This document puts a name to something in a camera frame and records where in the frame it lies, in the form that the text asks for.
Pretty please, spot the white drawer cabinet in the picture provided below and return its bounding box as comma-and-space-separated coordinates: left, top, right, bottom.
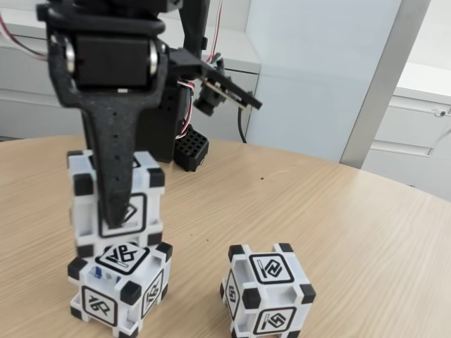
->
362, 62, 451, 204

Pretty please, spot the white low cabinet with keys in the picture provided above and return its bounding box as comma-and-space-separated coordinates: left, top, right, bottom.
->
0, 17, 262, 142

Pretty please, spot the black camera cable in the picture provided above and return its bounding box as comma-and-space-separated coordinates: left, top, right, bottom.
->
237, 105, 248, 144

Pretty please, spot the white cube with zigzag symbol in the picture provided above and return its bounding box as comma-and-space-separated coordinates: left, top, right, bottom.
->
220, 242, 317, 338

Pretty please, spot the white cube with lamp symbol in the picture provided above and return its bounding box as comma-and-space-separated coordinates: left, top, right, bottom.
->
68, 241, 174, 334

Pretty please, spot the black gripper camera with mount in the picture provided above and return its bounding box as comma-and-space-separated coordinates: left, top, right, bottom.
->
168, 47, 264, 118

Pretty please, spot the grey metal pillar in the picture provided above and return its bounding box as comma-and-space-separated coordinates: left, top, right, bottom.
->
339, 0, 433, 170

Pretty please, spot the red white base servo wire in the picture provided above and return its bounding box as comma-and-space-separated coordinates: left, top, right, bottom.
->
175, 79, 198, 140

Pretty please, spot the white cube with layered-squares symbol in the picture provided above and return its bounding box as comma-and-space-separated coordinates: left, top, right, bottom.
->
66, 149, 166, 260

